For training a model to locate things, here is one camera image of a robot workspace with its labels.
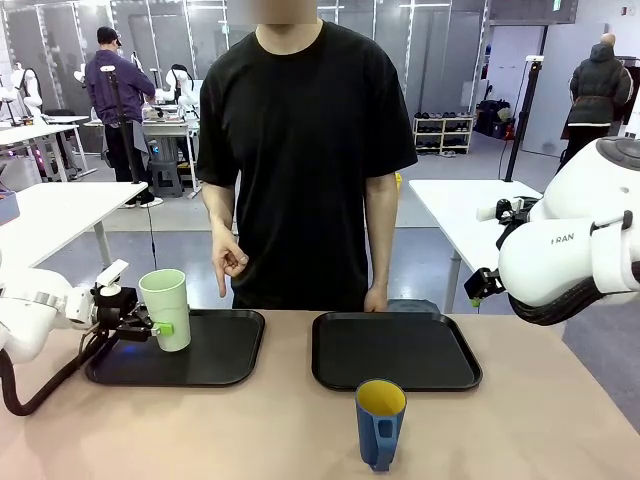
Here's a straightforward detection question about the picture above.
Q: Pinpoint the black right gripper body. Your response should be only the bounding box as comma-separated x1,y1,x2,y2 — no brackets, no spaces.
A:
463,267,507,302

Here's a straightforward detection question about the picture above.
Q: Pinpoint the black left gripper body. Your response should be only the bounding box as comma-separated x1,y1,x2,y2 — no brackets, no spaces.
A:
93,287,141,330

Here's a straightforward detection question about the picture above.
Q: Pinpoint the light green plastic tumbler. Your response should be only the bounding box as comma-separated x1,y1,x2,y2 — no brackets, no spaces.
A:
137,268,194,354

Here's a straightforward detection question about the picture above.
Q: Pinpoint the person's right forearm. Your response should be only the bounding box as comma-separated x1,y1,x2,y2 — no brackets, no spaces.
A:
201,181,240,240

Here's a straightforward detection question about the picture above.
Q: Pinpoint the person's left forearm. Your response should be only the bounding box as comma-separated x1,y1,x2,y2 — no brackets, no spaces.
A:
365,214,400,296

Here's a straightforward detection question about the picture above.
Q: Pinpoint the person's left hand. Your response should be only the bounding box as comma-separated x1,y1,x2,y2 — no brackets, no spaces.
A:
363,287,390,313

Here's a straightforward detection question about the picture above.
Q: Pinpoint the person's right hand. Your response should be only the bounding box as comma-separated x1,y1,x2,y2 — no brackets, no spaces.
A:
210,232,250,299

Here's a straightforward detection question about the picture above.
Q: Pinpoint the black plastic tray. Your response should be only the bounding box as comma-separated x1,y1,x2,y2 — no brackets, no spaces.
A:
84,308,267,389
310,310,484,393

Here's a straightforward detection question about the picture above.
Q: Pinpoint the white side table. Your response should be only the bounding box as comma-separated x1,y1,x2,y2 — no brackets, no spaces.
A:
408,178,544,315
0,181,150,270

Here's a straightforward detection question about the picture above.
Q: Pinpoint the grey step stool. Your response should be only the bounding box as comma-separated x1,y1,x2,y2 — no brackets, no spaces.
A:
149,160,184,198

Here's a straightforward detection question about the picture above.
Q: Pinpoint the white shoe rack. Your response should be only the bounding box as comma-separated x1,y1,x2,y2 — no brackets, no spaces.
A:
411,115,475,156

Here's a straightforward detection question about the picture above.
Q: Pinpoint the blue mug yellow inside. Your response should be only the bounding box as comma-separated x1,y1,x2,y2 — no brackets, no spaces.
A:
354,378,408,475

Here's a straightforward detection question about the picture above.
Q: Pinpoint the black bags pile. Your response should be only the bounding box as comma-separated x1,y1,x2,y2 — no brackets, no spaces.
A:
474,99,517,141

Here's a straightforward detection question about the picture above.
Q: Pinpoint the black tripod stand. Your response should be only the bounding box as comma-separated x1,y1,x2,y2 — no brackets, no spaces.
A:
99,64,145,186

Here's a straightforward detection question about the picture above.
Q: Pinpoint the grey background workbench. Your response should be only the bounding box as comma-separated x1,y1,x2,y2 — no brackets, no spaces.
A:
141,102,202,167

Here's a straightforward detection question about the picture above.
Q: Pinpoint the white background desk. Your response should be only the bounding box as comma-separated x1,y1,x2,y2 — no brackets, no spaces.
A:
0,114,90,183

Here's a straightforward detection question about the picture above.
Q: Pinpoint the man in purple jacket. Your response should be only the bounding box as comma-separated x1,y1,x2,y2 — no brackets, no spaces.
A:
83,25,164,209

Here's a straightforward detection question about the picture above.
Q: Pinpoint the person torso black t-shirt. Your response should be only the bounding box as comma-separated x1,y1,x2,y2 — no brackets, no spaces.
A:
195,18,419,312

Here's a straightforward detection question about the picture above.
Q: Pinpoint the person in black puffer jacket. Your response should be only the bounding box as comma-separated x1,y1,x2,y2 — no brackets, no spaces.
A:
554,32,636,175

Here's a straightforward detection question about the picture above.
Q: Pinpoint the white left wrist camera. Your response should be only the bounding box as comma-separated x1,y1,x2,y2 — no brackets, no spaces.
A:
95,259,130,290

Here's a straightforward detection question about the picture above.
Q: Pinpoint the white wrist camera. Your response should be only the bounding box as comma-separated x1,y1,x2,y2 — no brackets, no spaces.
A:
95,259,130,290
476,198,527,222

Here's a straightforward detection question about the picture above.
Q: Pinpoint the braided right arm cable sleeve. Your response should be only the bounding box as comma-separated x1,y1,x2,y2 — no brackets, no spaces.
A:
508,273,640,328

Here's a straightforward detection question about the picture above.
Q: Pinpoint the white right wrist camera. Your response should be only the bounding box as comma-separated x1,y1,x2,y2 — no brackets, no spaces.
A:
476,198,527,222

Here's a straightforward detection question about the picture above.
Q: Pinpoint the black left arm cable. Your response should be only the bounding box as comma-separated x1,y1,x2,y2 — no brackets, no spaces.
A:
0,328,122,418

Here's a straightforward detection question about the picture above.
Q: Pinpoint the black camera stand pole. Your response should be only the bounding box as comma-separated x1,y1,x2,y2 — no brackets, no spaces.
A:
503,55,547,184

